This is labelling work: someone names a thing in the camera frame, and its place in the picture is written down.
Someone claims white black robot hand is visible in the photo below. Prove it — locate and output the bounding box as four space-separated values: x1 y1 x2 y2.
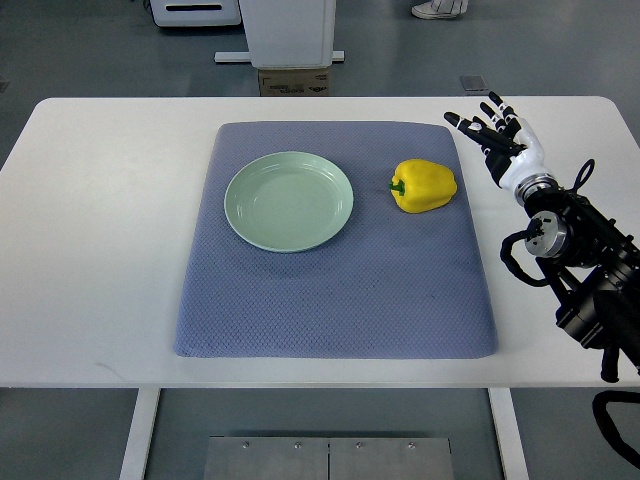
444 91 550 193

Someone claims yellow bell pepper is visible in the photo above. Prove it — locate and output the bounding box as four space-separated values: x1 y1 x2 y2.
389 159 458 214

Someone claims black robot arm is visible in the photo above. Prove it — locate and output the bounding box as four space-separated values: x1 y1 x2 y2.
500 160 639 384

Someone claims grey floor plate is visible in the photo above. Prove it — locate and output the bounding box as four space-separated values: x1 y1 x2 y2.
459 75 488 92

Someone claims light green plate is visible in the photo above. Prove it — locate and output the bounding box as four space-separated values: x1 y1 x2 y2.
224 151 354 253

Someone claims white sneaker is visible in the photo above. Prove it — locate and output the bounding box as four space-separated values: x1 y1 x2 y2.
411 0 469 20

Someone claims blue quilted mat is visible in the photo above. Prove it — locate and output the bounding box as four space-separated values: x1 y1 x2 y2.
174 121 498 359

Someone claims cardboard box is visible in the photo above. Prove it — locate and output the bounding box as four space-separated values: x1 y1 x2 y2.
258 67 330 97

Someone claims white machine with slot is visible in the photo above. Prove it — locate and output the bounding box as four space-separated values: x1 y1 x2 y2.
149 0 242 28

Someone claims white pedestal column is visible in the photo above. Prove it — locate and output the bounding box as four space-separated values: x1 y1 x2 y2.
214 0 345 70

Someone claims metal base plate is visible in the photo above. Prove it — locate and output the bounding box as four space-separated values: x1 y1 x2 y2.
204 437 454 479

